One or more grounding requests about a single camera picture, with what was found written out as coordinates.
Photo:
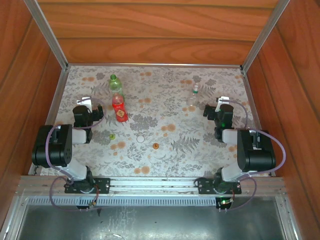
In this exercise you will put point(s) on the small clear plastic bottle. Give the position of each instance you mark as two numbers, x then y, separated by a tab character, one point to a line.
193	100

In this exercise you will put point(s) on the red plastic bottle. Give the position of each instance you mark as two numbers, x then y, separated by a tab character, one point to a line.
120	112

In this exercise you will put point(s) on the green plastic bottle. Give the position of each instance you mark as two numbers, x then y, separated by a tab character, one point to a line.
115	83

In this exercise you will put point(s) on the white bottle cap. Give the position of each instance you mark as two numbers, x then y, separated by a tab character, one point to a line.
140	139

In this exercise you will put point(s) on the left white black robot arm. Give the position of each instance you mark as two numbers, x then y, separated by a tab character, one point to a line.
53	150

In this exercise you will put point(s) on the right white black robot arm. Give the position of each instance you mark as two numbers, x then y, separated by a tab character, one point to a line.
257	155

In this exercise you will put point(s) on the aluminium back bar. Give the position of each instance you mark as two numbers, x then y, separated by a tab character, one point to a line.
150	65

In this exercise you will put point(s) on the floral patterned tablecloth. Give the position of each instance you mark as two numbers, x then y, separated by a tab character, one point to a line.
162	162

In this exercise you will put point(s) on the small black connector board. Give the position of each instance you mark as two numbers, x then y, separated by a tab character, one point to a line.
225	203
82	207

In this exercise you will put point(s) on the grey metal sheet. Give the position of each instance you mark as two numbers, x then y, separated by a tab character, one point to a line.
150	225

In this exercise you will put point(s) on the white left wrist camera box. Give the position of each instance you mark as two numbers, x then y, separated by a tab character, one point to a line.
83	101

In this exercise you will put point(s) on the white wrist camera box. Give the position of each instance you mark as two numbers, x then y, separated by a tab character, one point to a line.
222	100
83	101

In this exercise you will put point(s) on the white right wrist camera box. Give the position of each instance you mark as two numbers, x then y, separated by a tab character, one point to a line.
222	100

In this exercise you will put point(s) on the aluminium side rail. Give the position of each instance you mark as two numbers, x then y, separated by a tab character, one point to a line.
55	100
251	100

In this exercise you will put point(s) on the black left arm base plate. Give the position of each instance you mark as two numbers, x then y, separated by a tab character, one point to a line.
102	185

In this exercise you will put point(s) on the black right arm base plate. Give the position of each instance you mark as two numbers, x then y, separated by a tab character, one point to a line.
205	186

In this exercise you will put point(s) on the aluminium mounting rail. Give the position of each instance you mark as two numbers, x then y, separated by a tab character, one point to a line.
150	183

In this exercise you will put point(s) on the aluminium corner post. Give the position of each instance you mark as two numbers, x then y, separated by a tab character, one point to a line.
47	32
265	32

